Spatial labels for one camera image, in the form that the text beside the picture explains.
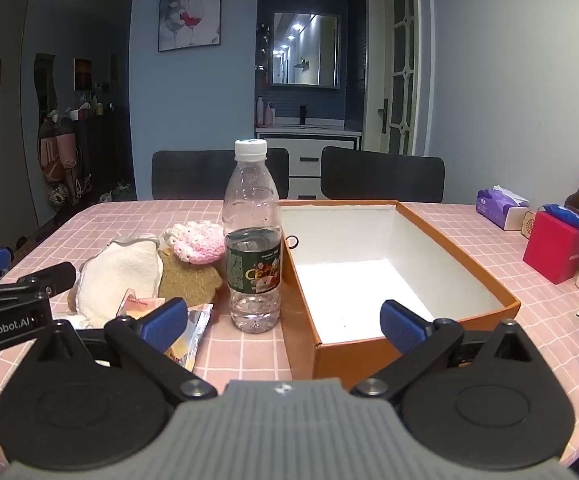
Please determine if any black chair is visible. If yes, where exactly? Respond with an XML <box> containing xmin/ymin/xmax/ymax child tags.
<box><xmin>321</xmin><ymin>146</ymin><xmax>445</xmax><ymax>204</ymax></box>
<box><xmin>151</xmin><ymin>148</ymin><xmax>290</xmax><ymax>201</ymax></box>

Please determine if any clear plastic water bottle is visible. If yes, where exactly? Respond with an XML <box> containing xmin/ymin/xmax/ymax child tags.
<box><xmin>223</xmin><ymin>138</ymin><xmax>284</xmax><ymax>334</ymax></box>

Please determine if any wine glass wall picture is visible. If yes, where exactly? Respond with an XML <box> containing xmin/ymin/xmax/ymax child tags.
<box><xmin>158</xmin><ymin>0</ymin><xmax>222</xmax><ymax>52</ymax></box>

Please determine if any white glazed door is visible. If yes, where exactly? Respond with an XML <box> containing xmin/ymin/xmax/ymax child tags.
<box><xmin>364</xmin><ymin>0</ymin><xmax>417</xmax><ymax>156</ymax></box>

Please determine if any small wicker basket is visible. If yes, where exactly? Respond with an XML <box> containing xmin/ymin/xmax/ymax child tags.
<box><xmin>522</xmin><ymin>208</ymin><xmax>543</xmax><ymax>238</ymax></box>

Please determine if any pink tote bag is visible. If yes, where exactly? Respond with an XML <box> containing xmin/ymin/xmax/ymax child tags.
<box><xmin>40</xmin><ymin>120</ymin><xmax>83</xmax><ymax>186</ymax></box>

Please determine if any square wall mirror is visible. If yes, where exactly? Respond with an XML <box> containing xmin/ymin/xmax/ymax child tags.
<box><xmin>271</xmin><ymin>11</ymin><xmax>341</xmax><ymax>89</ymax></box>

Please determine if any wooden box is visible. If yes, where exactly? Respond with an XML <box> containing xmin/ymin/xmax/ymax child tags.
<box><xmin>278</xmin><ymin>200</ymin><xmax>521</xmax><ymax>381</ymax></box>

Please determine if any wavy wall mirror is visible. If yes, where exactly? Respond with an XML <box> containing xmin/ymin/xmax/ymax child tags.
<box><xmin>34</xmin><ymin>53</ymin><xmax>60</xmax><ymax>126</ymax></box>

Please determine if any foil snack packet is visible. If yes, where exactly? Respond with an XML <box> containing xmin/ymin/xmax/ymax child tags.
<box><xmin>116</xmin><ymin>288</ymin><xmax>214</xmax><ymax>373</ymax></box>

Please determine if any purple tissue pack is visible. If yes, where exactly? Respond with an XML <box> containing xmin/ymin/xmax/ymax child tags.
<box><xmin>476</xmin><ymin>186</ymin><xmax>530</xmax><ymax>231</ymax></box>

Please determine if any blue packet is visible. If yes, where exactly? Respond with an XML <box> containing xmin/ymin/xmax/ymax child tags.
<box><xmin>542</xmin><ymin>203</ymin><xmax>579</xmax><ymax>233</ymax></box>

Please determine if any dark framed picture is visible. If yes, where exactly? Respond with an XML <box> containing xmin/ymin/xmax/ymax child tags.
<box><xmin>74</xmin><ymin>58</ymin><xmax>93</xmax><ymax>92</ymax></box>

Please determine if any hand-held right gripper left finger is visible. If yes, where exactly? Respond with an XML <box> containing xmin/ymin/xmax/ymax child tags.
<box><xmin>34</xmin><ymin>297</ymin><xmax>219</xmax><ymax>402</ymax></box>

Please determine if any red box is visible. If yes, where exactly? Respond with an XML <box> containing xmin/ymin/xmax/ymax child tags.
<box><xmin>523</xmin><ymin>211</ymin><xmax>579</xmax><ymax>285</ymax></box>

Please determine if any brown coarse cloth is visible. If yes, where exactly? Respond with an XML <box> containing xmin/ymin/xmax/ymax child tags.
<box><xmin>157</xmin><ymin>249</ymin><xmax>224</xmax><ymax>307</ymax></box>

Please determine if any white terry cloth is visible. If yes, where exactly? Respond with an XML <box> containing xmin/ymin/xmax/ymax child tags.
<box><xmin>74</xmin><ymin>240</ymin><xmax>164</xmax><ymax>328</ymax></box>

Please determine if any pink checkered tablecloth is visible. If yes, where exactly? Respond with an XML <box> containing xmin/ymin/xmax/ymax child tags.
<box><xmin>0</xmin><ymin>200</ymin><xmax>579</xmax><ymax>480</ymax></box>

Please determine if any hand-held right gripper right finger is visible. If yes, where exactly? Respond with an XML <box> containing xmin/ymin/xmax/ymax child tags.
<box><xmin>349</xmin><ymin>300</ymin><xmax>537</xmax><ymax>401</ymax></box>

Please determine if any white vanity cabinet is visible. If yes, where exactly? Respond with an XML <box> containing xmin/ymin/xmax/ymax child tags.
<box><xmin>256</xmin><ymin>127</ymin><xmax>363</xmax><ymax>200</ymax></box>

